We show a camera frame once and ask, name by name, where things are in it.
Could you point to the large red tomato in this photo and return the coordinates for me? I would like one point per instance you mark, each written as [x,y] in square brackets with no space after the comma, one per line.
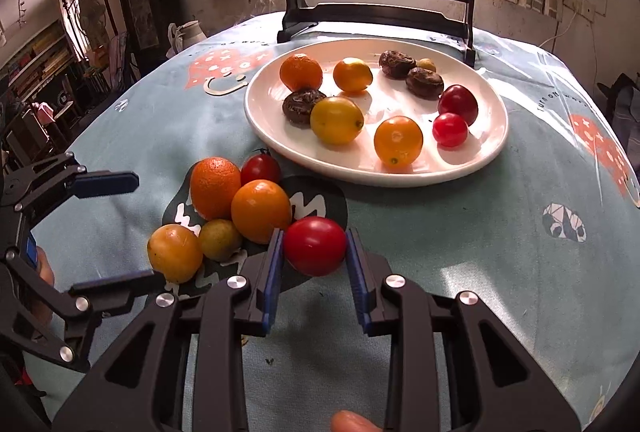
[315,245]

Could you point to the bright red tomato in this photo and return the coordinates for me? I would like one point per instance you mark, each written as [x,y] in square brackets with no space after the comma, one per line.
[450,130]

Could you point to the bookshelf with books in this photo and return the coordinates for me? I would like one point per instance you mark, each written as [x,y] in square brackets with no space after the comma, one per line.
[40,62]

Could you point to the deep orange bumpy orange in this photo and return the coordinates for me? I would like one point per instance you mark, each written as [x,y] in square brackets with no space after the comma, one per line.
[215,187]

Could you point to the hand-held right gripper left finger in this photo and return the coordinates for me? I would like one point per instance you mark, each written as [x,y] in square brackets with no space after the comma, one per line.
[272,277]

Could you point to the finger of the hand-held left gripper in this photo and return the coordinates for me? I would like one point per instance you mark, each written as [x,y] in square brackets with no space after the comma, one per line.
[107,183]
[120,286]

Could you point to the white round plate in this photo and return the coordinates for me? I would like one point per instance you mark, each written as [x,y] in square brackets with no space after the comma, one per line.
[390,105]

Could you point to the smooth orange citrus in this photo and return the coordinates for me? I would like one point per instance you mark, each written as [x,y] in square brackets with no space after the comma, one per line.
[398,143]
[353,75]
[261,211]

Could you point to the pile of clothes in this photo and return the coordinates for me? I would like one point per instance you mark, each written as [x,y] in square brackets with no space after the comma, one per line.
[625,112]

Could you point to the small green citrus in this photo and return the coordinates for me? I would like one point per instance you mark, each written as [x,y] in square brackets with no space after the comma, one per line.
[426,64]
[220,239]

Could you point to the dark red tomato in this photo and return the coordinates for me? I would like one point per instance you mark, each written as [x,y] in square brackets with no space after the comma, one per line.
[458,104]

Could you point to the person's left hand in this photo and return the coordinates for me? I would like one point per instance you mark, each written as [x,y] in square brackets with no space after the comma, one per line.
[46,272]

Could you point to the yellow lemon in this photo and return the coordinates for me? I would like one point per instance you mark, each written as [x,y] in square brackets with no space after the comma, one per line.
[336,120]

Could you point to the person's right hand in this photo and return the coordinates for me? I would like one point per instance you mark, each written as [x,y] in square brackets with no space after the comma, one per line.
[355,423]

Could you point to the white jug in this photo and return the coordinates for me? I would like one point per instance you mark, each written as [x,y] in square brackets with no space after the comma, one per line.
[192,37]

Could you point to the light blue printed tablecloth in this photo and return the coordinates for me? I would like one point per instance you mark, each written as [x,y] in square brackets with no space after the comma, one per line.
[450,262]

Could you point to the white wall socket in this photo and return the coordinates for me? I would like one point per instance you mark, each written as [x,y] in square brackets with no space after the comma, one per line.
[582,5]

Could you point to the brown chestnut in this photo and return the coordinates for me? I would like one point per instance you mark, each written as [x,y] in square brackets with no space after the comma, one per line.
[424,83]
[397,64]
[297,107]

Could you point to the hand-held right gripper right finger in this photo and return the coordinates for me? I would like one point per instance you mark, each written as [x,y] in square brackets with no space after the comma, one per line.
[356,277]

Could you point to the yellow round citrus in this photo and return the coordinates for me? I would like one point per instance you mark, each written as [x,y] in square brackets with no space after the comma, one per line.
[175,253]

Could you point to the bumpy orange tangerine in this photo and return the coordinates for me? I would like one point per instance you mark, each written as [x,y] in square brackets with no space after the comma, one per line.
[300,72]

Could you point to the brown chestnut top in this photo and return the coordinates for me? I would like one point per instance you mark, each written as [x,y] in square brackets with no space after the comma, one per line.
[397,64]

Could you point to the small red tomato with stem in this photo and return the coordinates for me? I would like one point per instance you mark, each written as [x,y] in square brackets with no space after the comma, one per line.
[260,169]

